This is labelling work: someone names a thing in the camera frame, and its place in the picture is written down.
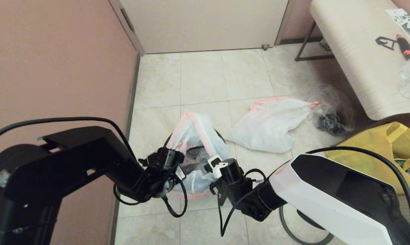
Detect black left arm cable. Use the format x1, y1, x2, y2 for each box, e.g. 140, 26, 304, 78
0, 117, 188, 218

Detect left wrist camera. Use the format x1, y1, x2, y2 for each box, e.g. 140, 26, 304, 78
147, 147, 185, 170

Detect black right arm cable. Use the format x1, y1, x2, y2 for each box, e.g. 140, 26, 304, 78
219, 146, 410, 245

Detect black hook clip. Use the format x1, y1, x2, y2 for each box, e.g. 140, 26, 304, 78
375, 37, 397, 51

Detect used white red-print trash bag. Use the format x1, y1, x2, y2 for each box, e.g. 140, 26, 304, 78
224, 97, 322, 153

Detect white door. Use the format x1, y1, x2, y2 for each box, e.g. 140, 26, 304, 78
118, 0, 289, 55

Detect printed black white paper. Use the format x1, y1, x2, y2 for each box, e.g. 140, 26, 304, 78
385, 9, 410, 39

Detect fresh white red-print trash bag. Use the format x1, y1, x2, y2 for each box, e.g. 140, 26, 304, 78
166, 112, 231, 199

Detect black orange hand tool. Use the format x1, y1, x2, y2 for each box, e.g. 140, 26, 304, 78
395, 35, 410, 61

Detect light wood-grain table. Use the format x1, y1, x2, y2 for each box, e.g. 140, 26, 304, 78
294, 0, 410, 121

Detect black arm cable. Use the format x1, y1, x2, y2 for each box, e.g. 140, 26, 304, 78
219, 146, 410, 245
0, 117, 188, 218

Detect teal patterned tote contents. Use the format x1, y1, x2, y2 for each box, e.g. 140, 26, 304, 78
394, 158, 410, 177

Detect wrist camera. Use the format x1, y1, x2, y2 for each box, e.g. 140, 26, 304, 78
147, 147, 185, 170
204, 155, 244, 181

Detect grey bin retaining ring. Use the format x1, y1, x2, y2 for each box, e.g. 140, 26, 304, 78
279, 204, 335, 245

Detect yellow fabric tote bag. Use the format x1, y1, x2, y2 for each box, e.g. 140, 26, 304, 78
326, 122, 410, 194

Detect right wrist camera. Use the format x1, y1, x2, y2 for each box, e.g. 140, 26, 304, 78
204, 155, 244, 181

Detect black trash bin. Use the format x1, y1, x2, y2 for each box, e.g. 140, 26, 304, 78
163, 131, 226, 151

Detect clear bag of dark parts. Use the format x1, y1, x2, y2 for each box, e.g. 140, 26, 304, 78
307, 85, 355, 136

